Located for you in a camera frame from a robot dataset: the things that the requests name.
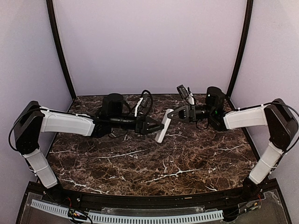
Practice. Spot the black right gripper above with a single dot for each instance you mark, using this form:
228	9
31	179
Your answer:
191	113

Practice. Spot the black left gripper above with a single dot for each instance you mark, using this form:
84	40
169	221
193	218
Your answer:
139	125

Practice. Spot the white remote control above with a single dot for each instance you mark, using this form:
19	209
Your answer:
166	122

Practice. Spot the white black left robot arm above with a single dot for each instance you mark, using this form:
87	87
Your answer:
35	119

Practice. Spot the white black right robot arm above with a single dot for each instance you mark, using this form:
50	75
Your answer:
276	115

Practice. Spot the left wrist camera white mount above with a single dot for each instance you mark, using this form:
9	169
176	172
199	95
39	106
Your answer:
144	105

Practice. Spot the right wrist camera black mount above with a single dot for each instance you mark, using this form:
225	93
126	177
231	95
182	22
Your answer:
186	94

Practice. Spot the white slotted cable duct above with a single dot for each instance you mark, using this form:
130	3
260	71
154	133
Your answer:
192	215

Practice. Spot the black front rail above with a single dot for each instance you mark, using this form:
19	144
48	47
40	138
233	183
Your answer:
225	199

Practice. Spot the black corner frame post right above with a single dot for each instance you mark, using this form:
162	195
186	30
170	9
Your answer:
241	49

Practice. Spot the black corner frame post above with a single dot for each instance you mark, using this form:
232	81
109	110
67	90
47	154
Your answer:
59	48
241	49

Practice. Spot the black corner frame post left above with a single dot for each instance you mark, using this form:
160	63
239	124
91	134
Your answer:
59	48

